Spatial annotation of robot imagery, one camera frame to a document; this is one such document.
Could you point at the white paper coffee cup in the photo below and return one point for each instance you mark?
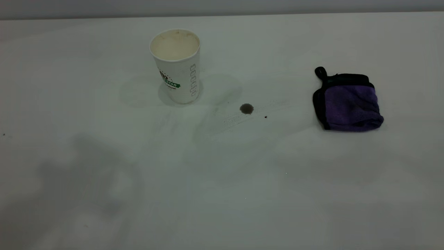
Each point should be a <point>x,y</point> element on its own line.
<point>177,69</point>

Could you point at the purple and black cloth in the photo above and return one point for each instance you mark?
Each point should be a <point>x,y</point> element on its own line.
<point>350,106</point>

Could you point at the brown coffee spill spot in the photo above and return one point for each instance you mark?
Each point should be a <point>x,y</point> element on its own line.
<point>246,109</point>

